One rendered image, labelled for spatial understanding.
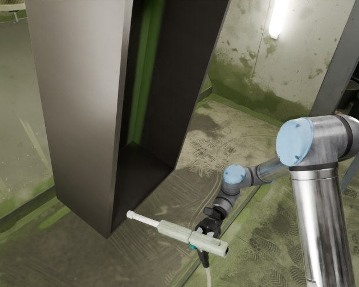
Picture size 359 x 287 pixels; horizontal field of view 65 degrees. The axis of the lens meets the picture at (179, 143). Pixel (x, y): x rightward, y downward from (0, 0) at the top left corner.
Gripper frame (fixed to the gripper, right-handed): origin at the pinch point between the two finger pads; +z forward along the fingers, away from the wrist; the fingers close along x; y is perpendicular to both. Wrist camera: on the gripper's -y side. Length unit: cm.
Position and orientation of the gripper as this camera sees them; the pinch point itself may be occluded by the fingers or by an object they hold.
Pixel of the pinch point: (198, 245)
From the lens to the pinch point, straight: 119.9
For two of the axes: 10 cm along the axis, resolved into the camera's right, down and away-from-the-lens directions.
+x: -8.5, -1.7, 4.9
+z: -4.9, 5.7, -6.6
